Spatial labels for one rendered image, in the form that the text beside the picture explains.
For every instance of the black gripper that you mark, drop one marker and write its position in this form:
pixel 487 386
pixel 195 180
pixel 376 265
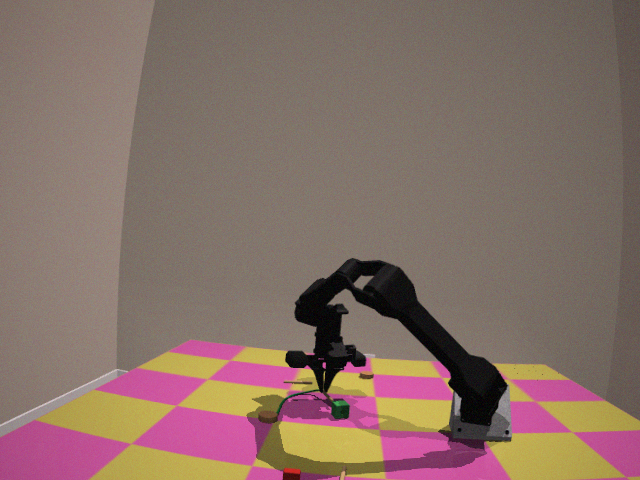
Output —
pixel 298 359

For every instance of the green cube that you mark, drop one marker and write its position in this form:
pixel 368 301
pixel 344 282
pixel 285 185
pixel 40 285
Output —
pixel 340 409

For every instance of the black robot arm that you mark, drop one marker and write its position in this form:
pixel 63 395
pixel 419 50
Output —
pixel 390 292

